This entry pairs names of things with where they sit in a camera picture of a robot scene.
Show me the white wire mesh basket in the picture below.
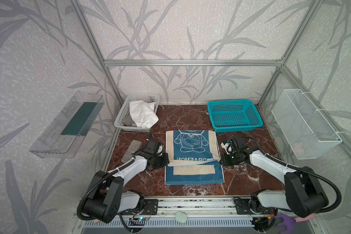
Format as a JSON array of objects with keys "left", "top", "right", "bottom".
[{"left": 272, "top": 89, "right": 342, "bottom": 160}]

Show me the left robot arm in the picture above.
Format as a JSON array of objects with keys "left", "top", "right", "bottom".
[{"left": 77, "top": 140, "right": 169, "bottom": 223}]

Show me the white crumpled towel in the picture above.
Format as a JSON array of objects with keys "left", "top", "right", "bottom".
[{"left": 129, "top": 100, "right": 159, "bottom": 129}]

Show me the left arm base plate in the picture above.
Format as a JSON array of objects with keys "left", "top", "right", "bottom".
[{"left": 121, "top": 199, "right": 159, "bottom": 215}]

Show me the clear acrylic wall shelf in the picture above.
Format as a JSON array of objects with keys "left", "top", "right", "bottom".
[{"left": 29, "top": 91, "right": 105, "bottom": 159}]

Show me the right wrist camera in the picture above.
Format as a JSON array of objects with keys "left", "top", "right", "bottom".
[{"left": 221, "top": 140, "right": 234, "bottom": 155}]

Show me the pale green round disc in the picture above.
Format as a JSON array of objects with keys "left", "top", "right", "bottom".
[{"left": 175, "top": 212, "right": 188, "bottom": 224}]

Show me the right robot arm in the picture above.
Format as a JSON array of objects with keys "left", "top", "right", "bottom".
[{"left": 220, "top": 136, "right": 342, "bottom": 218}]

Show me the purple pink fork tool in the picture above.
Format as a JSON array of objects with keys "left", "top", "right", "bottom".
[{"left": 275, "top": 214, "right": 316, "bottom": 234}]

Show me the grey folded towel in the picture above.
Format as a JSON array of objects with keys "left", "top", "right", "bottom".
[{"left": 122, "top": 115, "right": 137, "bottom": 127}]

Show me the aluminium rail frame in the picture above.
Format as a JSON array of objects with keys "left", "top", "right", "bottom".
[{"left": 67, "top": 196, "right": 328, "bottom": 234}]

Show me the grey flat stone block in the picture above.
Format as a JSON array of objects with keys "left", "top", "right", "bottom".
[{"left": 121, "top": 140, "right": 142, "bottom": 163}]

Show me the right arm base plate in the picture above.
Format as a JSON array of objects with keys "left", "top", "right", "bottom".
[{"left": 233, "top": 197, "right": 276, "bottom": 216}]

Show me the blue beige Doraemon towel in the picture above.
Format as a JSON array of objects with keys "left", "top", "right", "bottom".
[{"left": 165, "top": 130, "right": 225, "bottom": 185}]

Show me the teal plastic basket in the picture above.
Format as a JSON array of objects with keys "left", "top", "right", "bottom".
[{"left": 207, "top": 99, "right": 264, "bottom": 133}]

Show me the grey plastic basket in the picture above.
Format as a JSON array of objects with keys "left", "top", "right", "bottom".
[{"left": 114, "top": 93, "right": 160, "bottom": 132}]

